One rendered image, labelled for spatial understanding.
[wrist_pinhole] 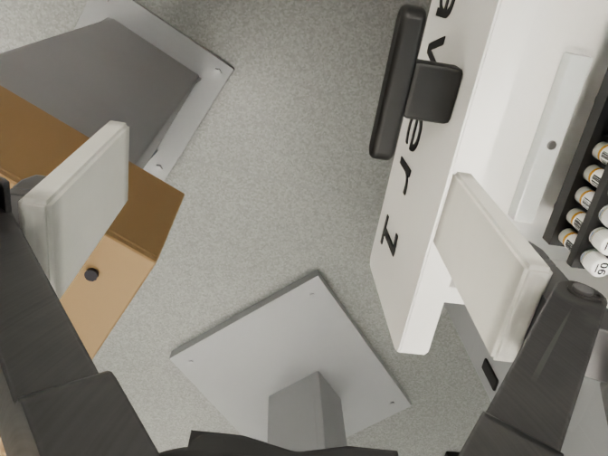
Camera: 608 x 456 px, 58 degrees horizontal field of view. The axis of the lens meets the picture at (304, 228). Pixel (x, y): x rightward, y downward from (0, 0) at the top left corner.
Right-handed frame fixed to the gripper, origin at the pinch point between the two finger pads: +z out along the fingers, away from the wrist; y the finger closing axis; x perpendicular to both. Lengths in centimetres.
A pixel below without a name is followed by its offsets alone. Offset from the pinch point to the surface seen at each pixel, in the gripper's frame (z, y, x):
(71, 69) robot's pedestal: 59, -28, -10
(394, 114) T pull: 9.4, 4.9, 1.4
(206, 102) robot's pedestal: 98, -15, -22
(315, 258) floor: 100, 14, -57
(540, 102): 17.2, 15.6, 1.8
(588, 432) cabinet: 30, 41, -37
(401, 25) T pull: 9.5, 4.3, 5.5
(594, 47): 17.2, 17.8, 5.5
